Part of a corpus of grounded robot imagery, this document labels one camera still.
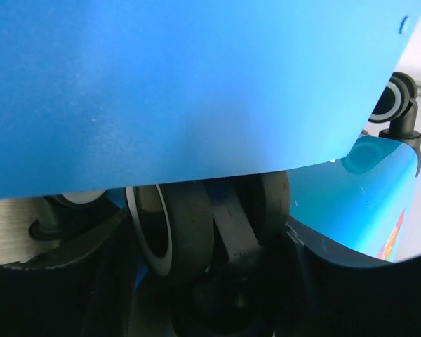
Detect blue suitcase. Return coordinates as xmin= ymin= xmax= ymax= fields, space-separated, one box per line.
xmin=29 ymin=72 xmax=421 ymax=336

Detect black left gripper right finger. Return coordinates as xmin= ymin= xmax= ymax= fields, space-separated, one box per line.
xmin=283 ymin=224 xmax=421 ymax=336

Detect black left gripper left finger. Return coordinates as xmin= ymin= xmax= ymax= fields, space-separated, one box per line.
xmin=0 ymin=210 xmax=133 ymax=336

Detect blue white flat box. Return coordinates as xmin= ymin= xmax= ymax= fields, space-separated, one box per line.
xmin=0 ymin=1 xmax=421 ymax=199

